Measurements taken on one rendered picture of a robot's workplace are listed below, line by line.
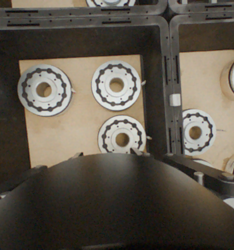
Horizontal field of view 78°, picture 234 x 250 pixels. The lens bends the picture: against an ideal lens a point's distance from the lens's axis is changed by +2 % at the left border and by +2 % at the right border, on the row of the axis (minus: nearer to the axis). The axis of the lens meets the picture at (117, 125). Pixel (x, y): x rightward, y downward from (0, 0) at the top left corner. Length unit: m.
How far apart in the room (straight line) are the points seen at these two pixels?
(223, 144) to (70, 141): 0.36
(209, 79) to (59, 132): 0.37
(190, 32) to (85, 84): 0.22
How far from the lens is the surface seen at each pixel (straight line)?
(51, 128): 0.35
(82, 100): 0.33
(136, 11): 0.28
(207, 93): 0.41
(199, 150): 0.37
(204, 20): 0.31
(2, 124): 0.31
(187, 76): 0.39
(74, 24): 0.27
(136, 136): 0.30
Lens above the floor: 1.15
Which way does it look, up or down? 85 degrees down
